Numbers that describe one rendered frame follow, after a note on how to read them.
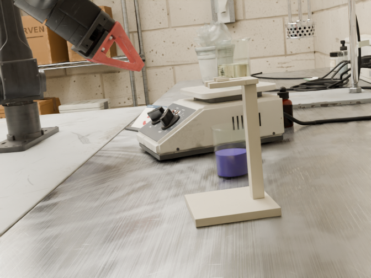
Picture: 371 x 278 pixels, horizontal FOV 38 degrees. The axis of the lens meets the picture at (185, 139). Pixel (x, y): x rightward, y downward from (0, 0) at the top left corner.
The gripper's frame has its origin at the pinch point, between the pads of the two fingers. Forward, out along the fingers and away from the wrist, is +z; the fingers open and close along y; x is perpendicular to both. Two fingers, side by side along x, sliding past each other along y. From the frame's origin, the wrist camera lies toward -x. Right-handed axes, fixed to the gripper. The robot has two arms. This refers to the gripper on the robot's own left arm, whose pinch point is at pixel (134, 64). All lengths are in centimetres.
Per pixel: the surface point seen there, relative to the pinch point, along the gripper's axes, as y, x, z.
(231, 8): 209, -82, 69
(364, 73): 42, -39, 62
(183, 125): -11.4, 4.5, 8.2
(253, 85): -36.7, -0.6, 3.4
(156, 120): -3.3, 5.6, 6.8
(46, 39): 222, -8, -6
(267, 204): -38.6, 8.0, 10.2
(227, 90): -11.2, -3.3, 11.1
